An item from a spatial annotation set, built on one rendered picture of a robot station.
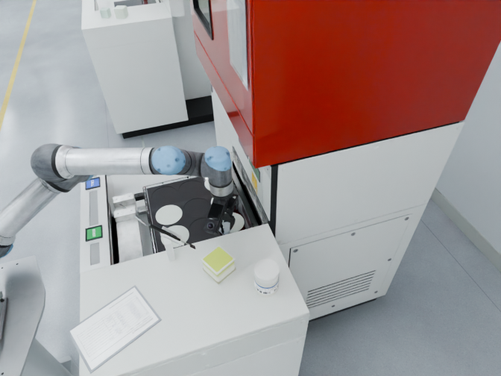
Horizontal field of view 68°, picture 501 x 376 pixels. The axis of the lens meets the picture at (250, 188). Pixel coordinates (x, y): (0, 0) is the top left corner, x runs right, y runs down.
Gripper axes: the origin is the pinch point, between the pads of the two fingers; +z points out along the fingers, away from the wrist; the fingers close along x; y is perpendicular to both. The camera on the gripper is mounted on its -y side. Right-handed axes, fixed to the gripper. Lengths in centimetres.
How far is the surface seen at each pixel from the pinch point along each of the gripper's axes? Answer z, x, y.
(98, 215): -4.4, 44.5, -9.7
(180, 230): 1.2, 15.9, -2.6
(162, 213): 1.3, 26.3, 2.3
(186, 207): 1.4, 18.9, 8.1
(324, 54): -63, -26, 14
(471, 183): 58, -109, 126
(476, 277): 91, -122, 82
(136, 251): 3.2, 27.6, -14.8
